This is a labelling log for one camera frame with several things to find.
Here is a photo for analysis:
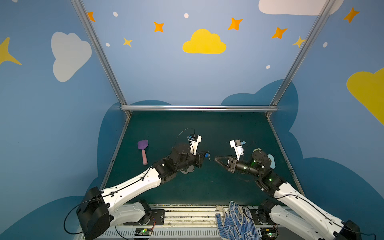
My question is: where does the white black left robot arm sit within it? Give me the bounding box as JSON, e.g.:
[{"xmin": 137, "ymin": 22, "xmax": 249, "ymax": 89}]
[{"xmin": 76, "ymin": 144, "xmax": 207, "ymax": 240}]

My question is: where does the right green circuit board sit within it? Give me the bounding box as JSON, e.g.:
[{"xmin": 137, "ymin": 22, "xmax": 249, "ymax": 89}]
[{"xmin": 260, "ymin": 228, "xmax": 279, "ymax": 240}]

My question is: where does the blue capped key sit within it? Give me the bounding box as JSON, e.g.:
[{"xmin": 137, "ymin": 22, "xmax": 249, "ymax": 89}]
[{"xmin": 205, "ymin": 153, "xmax": 211, "ymax": 161}]

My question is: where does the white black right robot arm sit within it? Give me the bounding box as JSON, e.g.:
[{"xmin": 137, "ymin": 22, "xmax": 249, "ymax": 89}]
[{"xmin": 215, "ymin": 149, "xmax": 362, "ymax": 240}]

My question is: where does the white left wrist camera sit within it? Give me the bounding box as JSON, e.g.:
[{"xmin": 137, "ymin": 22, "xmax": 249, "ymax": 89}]
[{"xmin": 187, "ymin": 134, "xmax": 202, "ymax": 156}]

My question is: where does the aluminium corner post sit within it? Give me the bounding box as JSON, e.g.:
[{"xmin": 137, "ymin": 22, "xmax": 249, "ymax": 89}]
[
  {"xmin": 266, "ymin": 0, "xmax": 337, "ymax": 119},
  {"xmin": 71, "ymin": 0, "xmax": 127, "ymax": 107}
]

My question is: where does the aluminium right corner post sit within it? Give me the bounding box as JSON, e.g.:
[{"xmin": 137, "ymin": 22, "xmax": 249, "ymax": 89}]
[{"xmin": 266, "ymin": 0, "xmax": 337, "ymax": 119}]

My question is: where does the light blue green toy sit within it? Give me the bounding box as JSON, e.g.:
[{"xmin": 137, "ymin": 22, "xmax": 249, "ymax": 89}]
[{"xmin": 253, "ymin": 149, "xmax": 276, "ymax": 169}]

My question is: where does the left green circuit board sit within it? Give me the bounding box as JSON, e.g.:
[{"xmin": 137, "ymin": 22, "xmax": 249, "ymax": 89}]
[{"xmin": 135, "ymin": 229, "xmax": 152, "ymax": 237}]

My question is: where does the green circuit board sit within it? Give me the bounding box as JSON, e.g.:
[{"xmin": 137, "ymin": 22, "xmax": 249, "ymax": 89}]
[
  {"xmin": 260, "ymin": 228, "xmax": 279, "ymax": 240},
  {"xmin": 135, "ymin": 229, "xmax": 152, "ymax": 237}
]

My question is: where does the blue dotted work glove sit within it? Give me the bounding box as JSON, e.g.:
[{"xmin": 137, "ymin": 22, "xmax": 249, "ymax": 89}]
[{"xmin": 215, "ymin": 201, "xmax": 261, "ymax": 240}]

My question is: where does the purple toy shovel pink handle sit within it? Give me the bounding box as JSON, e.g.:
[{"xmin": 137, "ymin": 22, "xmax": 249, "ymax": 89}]
[{"xmin": 138, "ymin": 140, "xmax": 149, "ymax": 166}]

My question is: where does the aluminium left corner post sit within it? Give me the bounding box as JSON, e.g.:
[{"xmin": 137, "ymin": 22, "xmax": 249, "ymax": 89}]
[{"xmin": 71, "ymin": 0, "xmax": 127, "ymax": 107}]

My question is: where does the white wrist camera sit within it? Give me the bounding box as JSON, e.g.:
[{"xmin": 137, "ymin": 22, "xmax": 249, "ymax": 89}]
[
  {"xmin": 187, "ymin": 134, "xmax": 202, "ymax": 156},
  {"xmin": 230, "ymin": 140, "xmax": 247, "ymax": 161}
]

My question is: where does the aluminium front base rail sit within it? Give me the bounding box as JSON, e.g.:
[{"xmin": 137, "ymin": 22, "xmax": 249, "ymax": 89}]
[{"xmin": 119, "ymin": 204, "xmax": 293, "ymax": 228}]

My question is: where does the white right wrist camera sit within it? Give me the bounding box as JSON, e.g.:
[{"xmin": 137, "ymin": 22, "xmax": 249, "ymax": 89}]
[{"xmin": 230, "ymin": 140, "xmax": 247, "ymax": 161}]

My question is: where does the aluminium back frame rail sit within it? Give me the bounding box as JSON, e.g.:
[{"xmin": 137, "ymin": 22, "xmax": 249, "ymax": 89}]
[{"xmin": 121, "ymin": 105, "xmax": 278, "ymax": 112}]

